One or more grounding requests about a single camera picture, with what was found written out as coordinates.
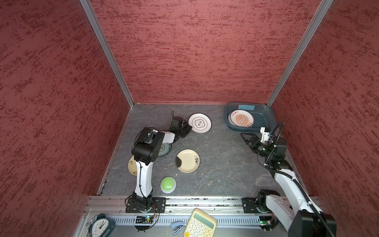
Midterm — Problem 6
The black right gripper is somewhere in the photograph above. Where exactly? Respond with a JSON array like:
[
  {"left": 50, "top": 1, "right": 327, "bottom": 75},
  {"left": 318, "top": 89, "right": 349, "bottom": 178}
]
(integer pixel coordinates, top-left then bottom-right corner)
[{"left": 239, "top": 132, "right": 273, "bottom": 159}]

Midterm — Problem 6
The white plate black line motif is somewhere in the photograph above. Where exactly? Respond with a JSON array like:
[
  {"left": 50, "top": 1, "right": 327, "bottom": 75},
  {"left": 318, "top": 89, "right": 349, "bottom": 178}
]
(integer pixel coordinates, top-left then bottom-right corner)
[{"left": 189, "top": 113, "right": 212, "bottom": 134}]

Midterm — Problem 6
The orange sunburst white plate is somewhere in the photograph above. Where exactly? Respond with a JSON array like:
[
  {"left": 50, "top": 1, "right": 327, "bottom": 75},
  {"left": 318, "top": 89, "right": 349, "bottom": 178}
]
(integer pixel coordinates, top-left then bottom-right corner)
[{"left": 228, "top": 110, "right": 254, "bottom": 127}]

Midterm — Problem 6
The cream yellow plate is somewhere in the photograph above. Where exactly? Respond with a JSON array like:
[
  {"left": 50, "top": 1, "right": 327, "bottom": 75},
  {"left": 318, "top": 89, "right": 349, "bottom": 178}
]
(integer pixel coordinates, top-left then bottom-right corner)
[{"left": 175, "top": 149, "right": 200, "bottom": 173}]

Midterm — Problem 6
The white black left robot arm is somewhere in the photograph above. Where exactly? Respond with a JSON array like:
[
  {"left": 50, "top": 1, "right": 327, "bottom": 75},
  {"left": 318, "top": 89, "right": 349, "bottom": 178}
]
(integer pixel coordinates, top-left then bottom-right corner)
[{"left": 131, "top": 117, "right": 192, "bottom": 212}]

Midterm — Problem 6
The beige plate under left arm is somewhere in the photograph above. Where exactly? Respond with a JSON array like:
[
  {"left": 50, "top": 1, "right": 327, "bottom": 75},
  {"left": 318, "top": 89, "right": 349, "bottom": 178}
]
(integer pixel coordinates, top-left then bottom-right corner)
[{"left": 128, "top": 156, "right": 138, "bottom": 176}]

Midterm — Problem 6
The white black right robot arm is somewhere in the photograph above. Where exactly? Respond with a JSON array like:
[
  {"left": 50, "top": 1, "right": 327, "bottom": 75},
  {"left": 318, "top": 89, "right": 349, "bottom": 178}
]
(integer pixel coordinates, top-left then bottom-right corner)
[{"left": 240, "top": 132, "right": 337, "bottom": 237}]

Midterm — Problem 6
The translucent blue plastic bin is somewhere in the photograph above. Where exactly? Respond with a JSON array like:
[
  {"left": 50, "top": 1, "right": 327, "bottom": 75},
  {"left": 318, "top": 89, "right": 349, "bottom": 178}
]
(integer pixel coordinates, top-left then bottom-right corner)
[{"left": 224, "top": 102, "right": 277, "bottom": 133}]

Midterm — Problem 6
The light blue bin label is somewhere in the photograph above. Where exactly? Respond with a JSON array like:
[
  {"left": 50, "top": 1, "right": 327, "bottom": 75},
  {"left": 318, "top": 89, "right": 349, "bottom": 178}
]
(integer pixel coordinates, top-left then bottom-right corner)
[{"left": 238, "top": 105, "right": 255, "bottom": 111}]

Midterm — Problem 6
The green push button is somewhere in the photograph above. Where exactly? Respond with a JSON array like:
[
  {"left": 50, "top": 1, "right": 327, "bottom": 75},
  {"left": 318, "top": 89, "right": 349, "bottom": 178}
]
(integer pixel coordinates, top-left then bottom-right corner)
[{"left": 160, "top": 177, "right": 176, "bottom": 194}]

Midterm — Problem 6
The blue stapler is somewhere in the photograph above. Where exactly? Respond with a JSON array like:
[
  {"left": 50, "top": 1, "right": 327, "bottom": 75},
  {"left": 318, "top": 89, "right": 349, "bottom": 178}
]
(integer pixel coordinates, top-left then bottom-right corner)
[{"left": 170, "top": 221, "right": 184, "bottom": 236}]

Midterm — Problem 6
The yellow calculator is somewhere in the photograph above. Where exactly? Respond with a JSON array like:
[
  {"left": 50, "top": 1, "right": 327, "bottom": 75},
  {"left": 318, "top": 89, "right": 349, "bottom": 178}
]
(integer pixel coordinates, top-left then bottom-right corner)
[{"left": 183, "top": 208, "right": 218, "bottom": 237}]

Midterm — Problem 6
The teal alarm clock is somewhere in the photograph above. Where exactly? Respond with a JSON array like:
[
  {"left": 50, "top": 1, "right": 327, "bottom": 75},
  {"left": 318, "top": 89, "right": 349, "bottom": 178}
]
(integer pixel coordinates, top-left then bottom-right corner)
[{"left": 88, "top": 213, "right": 115, "bottom": 237}]

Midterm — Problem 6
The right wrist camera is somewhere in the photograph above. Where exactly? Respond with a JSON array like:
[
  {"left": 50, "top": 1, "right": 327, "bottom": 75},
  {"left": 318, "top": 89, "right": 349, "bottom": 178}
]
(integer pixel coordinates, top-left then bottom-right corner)
[{"left": 260, "top": 127, "right": 271, "bottom": 143}]

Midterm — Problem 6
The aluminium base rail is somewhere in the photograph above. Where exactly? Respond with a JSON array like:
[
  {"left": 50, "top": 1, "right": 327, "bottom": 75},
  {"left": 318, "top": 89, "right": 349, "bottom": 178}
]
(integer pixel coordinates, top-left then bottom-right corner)
[{"left": 77, "top": 196, "right": 273, "bottom": 235}]

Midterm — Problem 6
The black corrugated cable conduit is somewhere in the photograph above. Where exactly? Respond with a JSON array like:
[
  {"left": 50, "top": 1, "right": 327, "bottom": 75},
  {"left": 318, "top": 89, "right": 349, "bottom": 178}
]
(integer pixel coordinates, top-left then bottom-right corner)
[{"left": 265, "top": 121, "right": 335, "bottom": 237}]

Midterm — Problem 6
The aluminium left corner post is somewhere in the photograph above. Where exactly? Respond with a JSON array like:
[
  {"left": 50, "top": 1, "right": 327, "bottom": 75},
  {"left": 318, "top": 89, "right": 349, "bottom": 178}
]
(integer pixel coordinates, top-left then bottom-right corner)
[{"left": 80, "top": 0, "right": 135, "bottom": 109}]

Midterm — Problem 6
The aluminium corner post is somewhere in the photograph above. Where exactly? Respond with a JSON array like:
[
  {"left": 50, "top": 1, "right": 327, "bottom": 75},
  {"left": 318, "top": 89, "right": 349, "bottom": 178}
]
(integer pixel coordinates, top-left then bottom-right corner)
[
  {"left": 80, "top": 0, "right": 135, "bottom": 109},
  {"left": 266, "top": 0, "right": 334, "bottom": 107}
]

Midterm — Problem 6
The aluminium right corner post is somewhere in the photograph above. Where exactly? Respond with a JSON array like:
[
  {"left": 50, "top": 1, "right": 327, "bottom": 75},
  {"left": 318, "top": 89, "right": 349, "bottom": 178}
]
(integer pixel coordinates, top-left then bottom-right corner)
[{"left": 266, "top": 0, "right": 334, "bottom": 107}]

